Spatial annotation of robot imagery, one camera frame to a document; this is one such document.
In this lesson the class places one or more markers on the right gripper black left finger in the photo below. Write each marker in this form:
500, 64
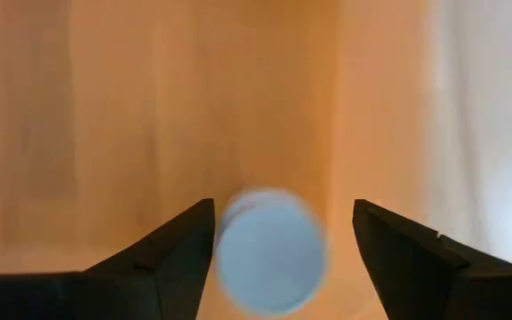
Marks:
158, 275

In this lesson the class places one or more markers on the white-capped pill bottle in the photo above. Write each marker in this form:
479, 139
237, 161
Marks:
271, 258

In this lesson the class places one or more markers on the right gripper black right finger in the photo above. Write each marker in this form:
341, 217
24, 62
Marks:
416, 266

